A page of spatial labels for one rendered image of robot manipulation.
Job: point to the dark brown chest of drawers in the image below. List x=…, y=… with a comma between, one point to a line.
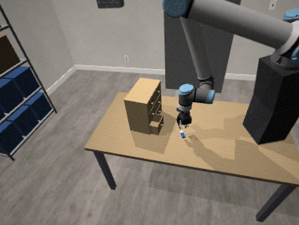
x=136, y=104

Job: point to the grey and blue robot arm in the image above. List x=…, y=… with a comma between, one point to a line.
x=283, y=35

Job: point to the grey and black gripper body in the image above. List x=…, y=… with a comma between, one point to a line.
x=183, y=118

